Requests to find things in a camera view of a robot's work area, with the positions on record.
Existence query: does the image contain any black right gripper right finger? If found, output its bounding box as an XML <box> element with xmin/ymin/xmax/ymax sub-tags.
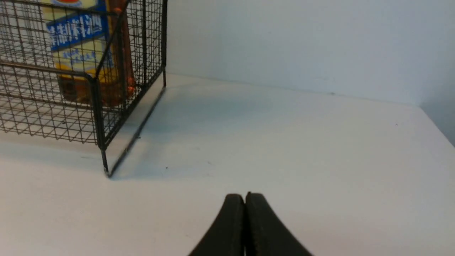
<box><xmin>245</xmin><ymin>192</ymin><xmax>312</xmax><ymax>256</ymax></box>

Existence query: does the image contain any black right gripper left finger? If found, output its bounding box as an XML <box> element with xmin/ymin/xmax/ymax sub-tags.
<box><xmin>189</xmin><ymin>193</ymin><xmax>245</xmax><ymax>256</ymax></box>

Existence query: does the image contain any yellow label cooking wine bottle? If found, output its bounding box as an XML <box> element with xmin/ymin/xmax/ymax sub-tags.
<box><xmin>41</xmin><ymin>0</ymin><xmax>136</xmax><ymax>107</ymax></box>

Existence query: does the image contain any black wire mesh rack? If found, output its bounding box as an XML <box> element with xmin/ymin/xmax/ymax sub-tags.
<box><xmin>1</xmin><ymin>0</ymin><xmax>168</xmax><ymax>178</ymax></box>

